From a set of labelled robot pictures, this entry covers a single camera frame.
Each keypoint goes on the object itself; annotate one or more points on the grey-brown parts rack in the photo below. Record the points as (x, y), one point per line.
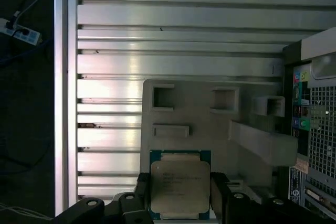
(199, 134)

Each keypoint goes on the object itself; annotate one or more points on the dark grey PC case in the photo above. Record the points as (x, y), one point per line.
(323, 119)

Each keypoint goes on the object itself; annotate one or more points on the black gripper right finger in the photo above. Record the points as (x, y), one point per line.
(220, 197)

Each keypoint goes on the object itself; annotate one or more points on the silver CPU chip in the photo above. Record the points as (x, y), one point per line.
(181, 182)

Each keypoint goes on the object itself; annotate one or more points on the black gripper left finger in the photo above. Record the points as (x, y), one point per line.
(141, 190)

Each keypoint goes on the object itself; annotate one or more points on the white power strip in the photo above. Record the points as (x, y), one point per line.
(26, 33)

